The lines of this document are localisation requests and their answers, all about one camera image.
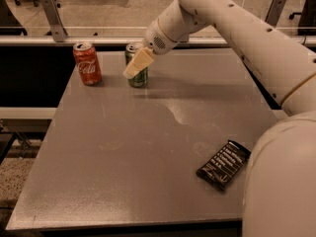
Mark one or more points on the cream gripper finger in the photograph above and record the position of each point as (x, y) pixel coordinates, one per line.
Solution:
(142, 59)

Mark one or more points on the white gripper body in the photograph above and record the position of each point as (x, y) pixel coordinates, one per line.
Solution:
(156, 41)

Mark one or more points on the green soda can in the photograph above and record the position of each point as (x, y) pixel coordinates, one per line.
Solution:
(140, 80)

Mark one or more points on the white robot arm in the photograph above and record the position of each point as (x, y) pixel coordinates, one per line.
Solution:
(280, 182)

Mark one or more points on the black snack bar wrapper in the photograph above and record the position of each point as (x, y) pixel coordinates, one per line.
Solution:
(224, 165)

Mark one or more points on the metal railing ledge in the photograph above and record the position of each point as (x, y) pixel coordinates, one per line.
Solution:
(101, 41)

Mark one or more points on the red cola can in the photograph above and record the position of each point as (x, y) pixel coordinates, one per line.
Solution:
(87, 63)

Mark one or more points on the left metal glass bracket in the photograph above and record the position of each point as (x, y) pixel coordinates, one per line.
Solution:
(57, 31)

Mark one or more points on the metal glass bracket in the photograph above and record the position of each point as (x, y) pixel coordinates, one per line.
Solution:
(57, 31)
(274, 12)

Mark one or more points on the right metal glass bracket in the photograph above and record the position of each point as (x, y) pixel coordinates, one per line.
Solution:
(274, 12)

